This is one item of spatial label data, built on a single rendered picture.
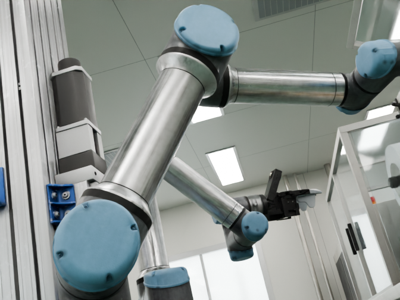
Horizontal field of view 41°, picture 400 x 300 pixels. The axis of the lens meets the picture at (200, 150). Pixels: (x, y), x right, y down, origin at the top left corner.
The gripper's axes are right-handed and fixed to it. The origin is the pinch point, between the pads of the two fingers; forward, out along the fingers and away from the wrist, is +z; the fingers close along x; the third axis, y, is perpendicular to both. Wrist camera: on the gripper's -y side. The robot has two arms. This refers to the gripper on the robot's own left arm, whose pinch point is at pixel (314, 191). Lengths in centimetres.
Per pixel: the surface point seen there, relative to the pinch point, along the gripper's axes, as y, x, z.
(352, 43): -65, -26, 48
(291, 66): -132, -196, 113
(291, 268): 19, -460, 196
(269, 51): -135, -173, 84
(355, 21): -67, -11, 41
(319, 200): -58, -448, 248
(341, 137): -27, -36, 38
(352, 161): -16, -34, 39
